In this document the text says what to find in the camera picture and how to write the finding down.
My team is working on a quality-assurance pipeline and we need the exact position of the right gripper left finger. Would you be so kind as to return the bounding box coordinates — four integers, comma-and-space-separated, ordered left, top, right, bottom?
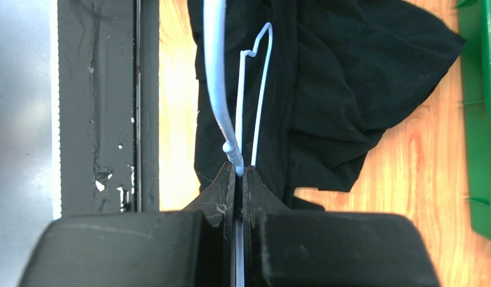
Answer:
19, 163, 235, 286

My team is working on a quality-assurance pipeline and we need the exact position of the blue wire hanger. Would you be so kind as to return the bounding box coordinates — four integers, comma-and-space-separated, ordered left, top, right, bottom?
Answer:
202, 0, 274, 287

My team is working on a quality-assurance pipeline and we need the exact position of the black t shirt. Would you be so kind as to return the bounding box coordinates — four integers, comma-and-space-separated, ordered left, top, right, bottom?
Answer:
186, 0, 467, 212

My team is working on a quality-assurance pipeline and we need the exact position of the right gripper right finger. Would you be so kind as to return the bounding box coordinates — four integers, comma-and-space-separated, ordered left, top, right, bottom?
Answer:
243, 167, 440, 286

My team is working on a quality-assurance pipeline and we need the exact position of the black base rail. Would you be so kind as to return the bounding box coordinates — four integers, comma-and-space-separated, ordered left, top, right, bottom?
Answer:
53, 1, 160, 218

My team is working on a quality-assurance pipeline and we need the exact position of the green plastic tray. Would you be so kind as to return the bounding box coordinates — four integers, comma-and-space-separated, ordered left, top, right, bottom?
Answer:
456, 0, 491, 241

